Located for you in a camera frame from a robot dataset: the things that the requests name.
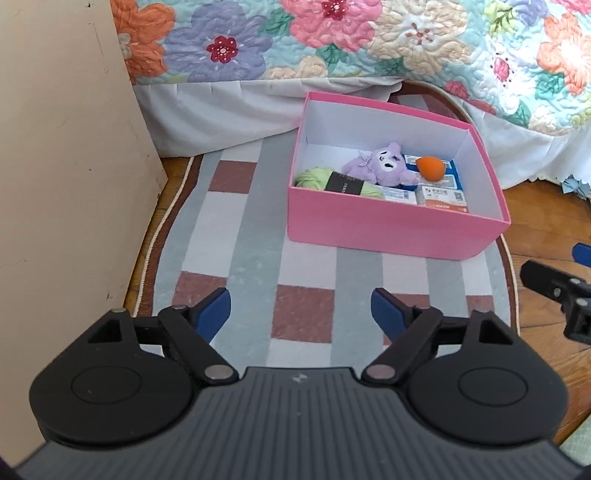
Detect orange sponge ball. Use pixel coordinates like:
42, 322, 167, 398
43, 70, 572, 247
416, 156, 447, 181

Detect green yarn ball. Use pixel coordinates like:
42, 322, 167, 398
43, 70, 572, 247
294, 167, 385, 200

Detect grey paper scraps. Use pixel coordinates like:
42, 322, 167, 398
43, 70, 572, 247
561, 176, 591, 200

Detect checkered grey red rug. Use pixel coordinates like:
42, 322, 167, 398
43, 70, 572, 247
132, 95, 517, 369

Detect white orange medicine box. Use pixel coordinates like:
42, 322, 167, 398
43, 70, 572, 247
415, 185, 469, 213

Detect white blue medicine box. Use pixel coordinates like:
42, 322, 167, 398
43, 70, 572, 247
379, 186, 417, 205

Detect blue medicine box middle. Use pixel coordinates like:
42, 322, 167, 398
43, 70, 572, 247
418, 173, 463, 190

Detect pink storage box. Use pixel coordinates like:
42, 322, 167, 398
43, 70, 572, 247
287, 92, 511, 260

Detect purple plush toy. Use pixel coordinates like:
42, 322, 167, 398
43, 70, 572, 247
342, 142, 420, 187

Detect blue medicine box rear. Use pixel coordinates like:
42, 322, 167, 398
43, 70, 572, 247
405, 155, 455, 177

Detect beige cabinet panel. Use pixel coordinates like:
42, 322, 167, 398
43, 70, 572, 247
1, 1, 166, 464

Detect floral quilt bedspread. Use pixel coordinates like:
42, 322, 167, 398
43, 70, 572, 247
111, 0, 590, 136

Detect white bed skirt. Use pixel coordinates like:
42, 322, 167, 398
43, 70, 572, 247
133, 78, 590, 188

